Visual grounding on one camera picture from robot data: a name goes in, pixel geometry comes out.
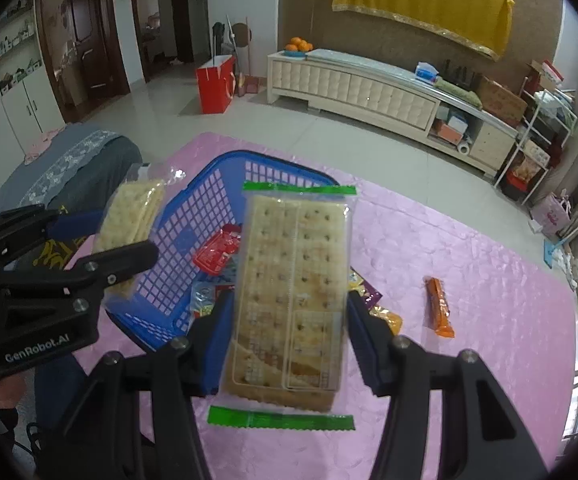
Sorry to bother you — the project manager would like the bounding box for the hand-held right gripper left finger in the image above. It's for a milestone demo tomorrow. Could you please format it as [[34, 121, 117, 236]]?
[[56, 291, 234, 480]]

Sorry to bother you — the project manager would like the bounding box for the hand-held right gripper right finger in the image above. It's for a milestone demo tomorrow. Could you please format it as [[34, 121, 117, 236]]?
[[346, 292, 550, 480]]

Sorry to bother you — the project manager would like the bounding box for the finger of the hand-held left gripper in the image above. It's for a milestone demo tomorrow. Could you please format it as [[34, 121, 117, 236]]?
[[0, 204, 104, 267], [66, 240, 160, 307]]

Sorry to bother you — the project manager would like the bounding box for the small clear cracker packet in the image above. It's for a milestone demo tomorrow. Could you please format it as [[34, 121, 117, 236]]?
[[91, 162, 187, 306]]

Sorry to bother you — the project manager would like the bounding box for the large red and green packet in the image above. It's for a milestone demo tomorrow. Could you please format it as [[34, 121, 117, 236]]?
[[189, 280, 237, 321]]

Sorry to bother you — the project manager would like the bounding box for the blue plastic basket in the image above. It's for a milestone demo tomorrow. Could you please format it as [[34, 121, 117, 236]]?
[[105, 150, 342, 356]]

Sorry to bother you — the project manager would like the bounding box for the small red snack packet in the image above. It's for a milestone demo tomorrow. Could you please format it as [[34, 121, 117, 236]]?
[[192, 224, 244, 276]]

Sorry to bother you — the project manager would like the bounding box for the large green-ended cracker packet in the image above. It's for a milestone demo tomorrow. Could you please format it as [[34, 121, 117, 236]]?
[[208, 180, 358, 432]]

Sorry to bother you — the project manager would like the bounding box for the small yellow snack packet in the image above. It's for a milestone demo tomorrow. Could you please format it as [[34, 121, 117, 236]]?
[[368, 305, 404, 336]]

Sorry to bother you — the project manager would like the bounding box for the purple and yellow snack packet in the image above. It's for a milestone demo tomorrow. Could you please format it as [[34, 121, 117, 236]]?
[[349, 267, 384, 311]]

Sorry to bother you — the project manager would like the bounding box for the orange snack packet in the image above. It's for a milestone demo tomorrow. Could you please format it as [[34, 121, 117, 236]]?
[[424, 276, 456, 338]]

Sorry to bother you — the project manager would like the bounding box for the pink cloth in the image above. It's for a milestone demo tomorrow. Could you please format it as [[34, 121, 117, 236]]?
[[23, 130, 66, 163]]

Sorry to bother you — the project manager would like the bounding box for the pink quilted tablecloth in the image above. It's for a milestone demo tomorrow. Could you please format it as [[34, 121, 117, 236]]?
[[64, 132, 578, 480]]

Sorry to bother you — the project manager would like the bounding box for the brown wooden door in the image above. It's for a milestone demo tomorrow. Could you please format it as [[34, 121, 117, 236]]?
[[36, 0, 130, 123]]

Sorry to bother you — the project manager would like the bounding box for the red paper bag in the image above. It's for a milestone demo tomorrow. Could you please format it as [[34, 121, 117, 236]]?
[[196, 54, 237, 115]]

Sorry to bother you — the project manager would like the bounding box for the pink gift bag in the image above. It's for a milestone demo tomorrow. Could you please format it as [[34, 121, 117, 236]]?
[[534, 190, 572, 236]]

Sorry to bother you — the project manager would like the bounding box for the orange box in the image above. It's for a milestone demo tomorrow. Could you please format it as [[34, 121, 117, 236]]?
[[431, 122, 464, 145]]

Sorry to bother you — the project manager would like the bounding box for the cream tv cabinet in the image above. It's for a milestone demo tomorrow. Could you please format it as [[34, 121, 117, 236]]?
[[267, 49, 520, 178]]

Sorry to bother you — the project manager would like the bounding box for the green cushion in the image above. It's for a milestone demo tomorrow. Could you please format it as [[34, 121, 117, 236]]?
[[436, 77, 484, 108]]

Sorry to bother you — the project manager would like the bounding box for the white metal rack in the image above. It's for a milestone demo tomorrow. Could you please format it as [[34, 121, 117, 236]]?
[[494, 87, 577, 206]]

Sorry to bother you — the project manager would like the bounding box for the brown cardboard box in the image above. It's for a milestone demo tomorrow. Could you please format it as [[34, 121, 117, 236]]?
[[476, 75, 528, 128]]

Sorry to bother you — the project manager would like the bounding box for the yellow hanging cloth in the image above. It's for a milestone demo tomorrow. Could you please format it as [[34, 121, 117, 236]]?
[[332, 0, 516, 61]]

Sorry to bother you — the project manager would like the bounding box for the white wall cabinet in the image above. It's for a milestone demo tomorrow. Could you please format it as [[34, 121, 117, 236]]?
[[0, 0, 70, 128]]

